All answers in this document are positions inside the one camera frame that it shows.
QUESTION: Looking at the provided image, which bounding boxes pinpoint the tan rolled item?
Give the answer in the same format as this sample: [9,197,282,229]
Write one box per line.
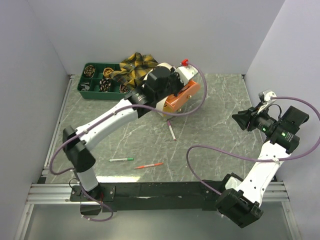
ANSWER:
[102,67,114,78]

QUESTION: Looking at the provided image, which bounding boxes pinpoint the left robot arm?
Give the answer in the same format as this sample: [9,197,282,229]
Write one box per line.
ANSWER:
[63,66,186,201]

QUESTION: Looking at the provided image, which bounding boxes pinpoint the yellow plaid cloth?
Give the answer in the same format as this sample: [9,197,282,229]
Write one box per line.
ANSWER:
[109,52,159,91]

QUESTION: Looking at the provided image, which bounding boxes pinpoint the aluminium rail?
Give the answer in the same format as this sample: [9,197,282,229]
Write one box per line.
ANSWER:
[25,182,290,205]

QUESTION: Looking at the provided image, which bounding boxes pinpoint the green compartment tray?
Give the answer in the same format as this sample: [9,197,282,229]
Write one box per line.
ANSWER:
[76,62,129,101]

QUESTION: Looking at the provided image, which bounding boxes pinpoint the brown patterned rolled tie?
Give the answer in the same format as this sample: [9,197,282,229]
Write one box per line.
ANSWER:
[83,64,96,78]

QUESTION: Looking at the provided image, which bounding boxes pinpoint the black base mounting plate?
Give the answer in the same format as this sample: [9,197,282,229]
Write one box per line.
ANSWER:
[69,181,249,216]

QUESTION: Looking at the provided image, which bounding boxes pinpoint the orange pencil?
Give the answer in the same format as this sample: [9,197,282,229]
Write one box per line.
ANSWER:
[134,162,164,170]

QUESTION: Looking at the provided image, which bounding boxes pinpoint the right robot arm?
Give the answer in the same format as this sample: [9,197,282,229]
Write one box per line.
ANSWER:
[215,106,309,228]

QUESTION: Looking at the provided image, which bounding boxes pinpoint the white pen pink ends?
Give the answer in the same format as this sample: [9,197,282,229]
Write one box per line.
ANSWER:
[167,120,177,141]

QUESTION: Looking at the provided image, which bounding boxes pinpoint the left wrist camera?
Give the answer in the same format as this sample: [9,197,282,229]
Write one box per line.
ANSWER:
[175,59,199,86]

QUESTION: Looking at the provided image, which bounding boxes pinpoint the black floral rolled tie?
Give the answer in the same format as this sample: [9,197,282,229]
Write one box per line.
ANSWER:
[99,77,112,92]

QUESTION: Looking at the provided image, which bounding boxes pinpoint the green capped white pen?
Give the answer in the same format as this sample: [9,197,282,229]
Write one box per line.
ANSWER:
[109,157,134,163]

